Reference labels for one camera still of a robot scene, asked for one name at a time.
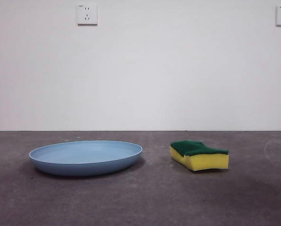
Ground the blue round plate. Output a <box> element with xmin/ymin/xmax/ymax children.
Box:
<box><xmin>28</xmin><ymin>140</ymin><xmax>143</xmax><ymax>177</ymax></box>

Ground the yellow sponge with green pad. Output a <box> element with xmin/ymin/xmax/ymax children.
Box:
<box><xmin>170</xmin><ymin>140</ymin><xmax>230</xmax><ymax>172</ymax></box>

